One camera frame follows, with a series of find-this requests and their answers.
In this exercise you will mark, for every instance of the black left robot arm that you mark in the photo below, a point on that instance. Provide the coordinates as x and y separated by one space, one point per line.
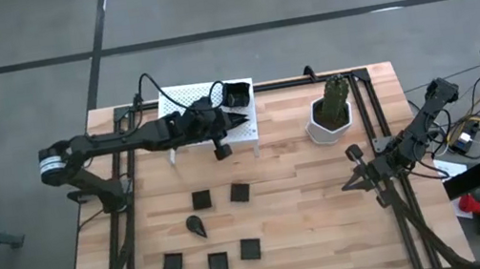
125 140

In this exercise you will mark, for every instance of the white perforated metal shelf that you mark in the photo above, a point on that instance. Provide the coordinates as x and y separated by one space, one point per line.
181 96

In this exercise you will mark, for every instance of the white paper sheet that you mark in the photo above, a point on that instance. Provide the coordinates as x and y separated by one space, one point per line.
448 167

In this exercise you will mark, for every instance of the small black square plate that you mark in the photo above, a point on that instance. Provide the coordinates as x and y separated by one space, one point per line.
218 263
201 200
239 193
250 249
172 263

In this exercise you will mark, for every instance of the black aluminium table frame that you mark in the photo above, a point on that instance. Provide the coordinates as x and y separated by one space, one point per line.
280 84

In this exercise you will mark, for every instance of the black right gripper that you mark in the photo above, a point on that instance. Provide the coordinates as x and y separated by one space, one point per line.
378 168

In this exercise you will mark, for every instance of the white faceted plant pot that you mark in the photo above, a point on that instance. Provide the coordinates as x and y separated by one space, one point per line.
317 134

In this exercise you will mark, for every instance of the black desk bar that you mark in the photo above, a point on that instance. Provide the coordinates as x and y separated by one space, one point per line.
478 176

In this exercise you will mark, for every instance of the black teardrop plate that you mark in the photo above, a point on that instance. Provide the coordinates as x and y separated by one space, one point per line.
195 224

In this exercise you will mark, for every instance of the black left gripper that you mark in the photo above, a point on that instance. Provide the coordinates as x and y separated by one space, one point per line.
202 123

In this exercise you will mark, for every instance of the small blue white device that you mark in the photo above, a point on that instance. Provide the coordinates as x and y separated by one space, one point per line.
463 142

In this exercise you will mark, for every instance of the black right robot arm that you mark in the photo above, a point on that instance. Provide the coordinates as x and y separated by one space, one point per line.
425 117

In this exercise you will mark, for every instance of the green cactus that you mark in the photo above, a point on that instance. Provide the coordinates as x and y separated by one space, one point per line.
334 95

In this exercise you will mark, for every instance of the red funnel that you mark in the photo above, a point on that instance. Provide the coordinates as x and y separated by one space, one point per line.
468 204

